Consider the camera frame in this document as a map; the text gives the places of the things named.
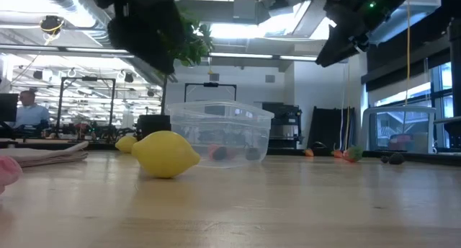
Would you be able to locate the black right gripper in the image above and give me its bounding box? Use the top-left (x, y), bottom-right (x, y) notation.
top-left (315, 0), bottom-right (395, 68)

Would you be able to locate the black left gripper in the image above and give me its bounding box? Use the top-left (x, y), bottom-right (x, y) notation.
top-left (90, 0), bottom-right (186, 76)

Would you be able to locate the green leafy toy produce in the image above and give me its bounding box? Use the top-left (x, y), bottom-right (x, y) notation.
top-left (349, 145), bottom-right (364, 161)

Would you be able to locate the small yellow lemon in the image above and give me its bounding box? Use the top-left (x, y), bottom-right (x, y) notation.
top-left (115, 135), bottom-right (138, 154)

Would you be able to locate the clear plastic tupperware container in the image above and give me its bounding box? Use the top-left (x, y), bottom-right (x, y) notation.
top-left (167, 99), bottom-right (275, 169)

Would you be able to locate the large yellow lemon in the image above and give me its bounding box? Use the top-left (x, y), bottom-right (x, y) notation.
top-left (131, 130), bottom-right (202, 180)

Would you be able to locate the dark green toy produce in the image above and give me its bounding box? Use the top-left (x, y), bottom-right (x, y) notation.
top-left (388, 152), bottom-right (407, 166)

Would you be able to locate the plain black ball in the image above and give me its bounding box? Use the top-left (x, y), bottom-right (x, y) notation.
top-left (245, 146), bottom-right (261, 161)

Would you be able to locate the large pink toy produce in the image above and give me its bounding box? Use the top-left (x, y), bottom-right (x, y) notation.
top-left (0, 156), bottom-right (24, 197)

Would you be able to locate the green leafy indoor tree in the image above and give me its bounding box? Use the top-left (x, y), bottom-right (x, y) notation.
top-left (158, 9), bottom-right (215, 116)

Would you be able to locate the black leaning panel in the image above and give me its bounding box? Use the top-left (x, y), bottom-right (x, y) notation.
top-left (308, 106), bottom-right (356, 151)

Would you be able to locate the black planter pot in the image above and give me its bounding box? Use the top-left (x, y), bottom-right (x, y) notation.
top-left (136, 114), bottom-right (172, 140)

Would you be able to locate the white framed chair back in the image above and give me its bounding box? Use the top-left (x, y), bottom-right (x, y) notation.
top-left (362, 105), bottom-right (437, 154)

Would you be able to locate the long ceiling light strip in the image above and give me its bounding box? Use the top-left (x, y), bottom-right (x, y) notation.
top-left (208, 52), bottom-right (318, 62)

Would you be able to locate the black equipment cart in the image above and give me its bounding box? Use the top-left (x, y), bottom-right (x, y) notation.
top-left (261, 102), bottom-right (303, 150)

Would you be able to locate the person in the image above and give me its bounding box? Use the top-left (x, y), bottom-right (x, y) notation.
top-left (14, 90), bottom-right (50, 129)

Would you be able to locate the black computer monitor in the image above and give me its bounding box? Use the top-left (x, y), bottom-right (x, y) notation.
top-left (0, 92), bottom-right (19, 123)

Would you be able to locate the folded beige cloth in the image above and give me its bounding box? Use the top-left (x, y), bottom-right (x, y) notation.
top-left (0, 140), bottom-right (90, 169)

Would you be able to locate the yellow hanging cable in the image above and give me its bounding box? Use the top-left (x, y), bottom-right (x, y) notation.
top-left (403, 1), bottom-right (411, 107)

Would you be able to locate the black tall rig frame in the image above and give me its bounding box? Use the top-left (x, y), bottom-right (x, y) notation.
top-left (55, 76), bottom-right (117, 139)

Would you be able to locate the black frame with camera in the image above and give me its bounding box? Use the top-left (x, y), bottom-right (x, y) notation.
top-left (184, 81), bottom-right (238, 103)

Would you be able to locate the round ceiling sensor yellow cable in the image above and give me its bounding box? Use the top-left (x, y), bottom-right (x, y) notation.
top-left (39, 15), bottom-right (66, 45)

